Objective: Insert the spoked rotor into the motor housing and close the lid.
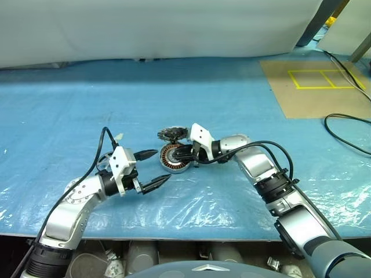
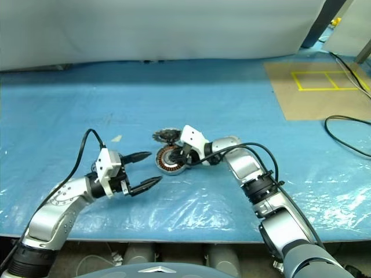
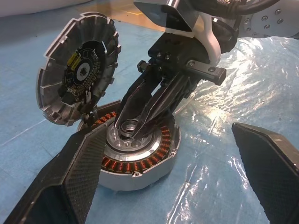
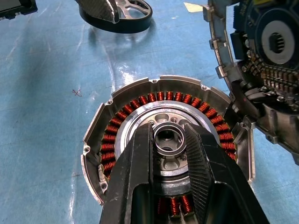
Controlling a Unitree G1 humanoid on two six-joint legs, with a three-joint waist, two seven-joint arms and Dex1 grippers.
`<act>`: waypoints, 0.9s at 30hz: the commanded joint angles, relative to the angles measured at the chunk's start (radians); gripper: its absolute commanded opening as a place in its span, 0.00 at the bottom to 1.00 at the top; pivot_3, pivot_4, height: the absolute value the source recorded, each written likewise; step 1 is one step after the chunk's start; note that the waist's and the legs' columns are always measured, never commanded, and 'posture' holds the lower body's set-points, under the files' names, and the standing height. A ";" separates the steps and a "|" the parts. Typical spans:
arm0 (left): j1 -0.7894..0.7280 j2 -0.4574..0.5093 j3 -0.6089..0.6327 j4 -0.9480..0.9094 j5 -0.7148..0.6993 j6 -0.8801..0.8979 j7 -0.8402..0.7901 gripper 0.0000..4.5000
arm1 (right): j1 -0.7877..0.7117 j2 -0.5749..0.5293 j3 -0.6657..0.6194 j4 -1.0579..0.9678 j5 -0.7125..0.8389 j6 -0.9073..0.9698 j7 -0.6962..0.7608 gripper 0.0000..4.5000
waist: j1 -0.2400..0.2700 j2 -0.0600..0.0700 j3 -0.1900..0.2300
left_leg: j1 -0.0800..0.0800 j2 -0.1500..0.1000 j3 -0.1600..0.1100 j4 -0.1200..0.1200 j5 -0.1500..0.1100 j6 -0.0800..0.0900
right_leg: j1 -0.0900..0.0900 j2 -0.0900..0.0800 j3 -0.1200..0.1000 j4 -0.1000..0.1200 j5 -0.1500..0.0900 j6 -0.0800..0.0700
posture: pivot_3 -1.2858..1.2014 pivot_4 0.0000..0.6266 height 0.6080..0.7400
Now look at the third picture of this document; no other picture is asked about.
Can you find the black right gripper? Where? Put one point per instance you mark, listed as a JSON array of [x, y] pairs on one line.
[[177, 53]]

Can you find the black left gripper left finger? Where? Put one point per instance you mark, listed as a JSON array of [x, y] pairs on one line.
[[70, 177]]

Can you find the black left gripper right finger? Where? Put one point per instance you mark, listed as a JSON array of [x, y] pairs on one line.
[[268, 168]]

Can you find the silver spoked rotor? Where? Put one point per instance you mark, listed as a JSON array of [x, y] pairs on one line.
[[130, 156]]

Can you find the silver motor housing copper windings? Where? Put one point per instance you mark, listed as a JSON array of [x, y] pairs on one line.
[[151, 172]]

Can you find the hinged grey motor lid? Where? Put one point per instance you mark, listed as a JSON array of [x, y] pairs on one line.
[[58, 58]]

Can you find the clear plastic film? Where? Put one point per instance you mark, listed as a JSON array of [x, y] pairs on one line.
[[245, 70]]

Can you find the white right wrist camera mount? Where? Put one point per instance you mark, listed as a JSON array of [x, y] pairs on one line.
[[211, 39]]

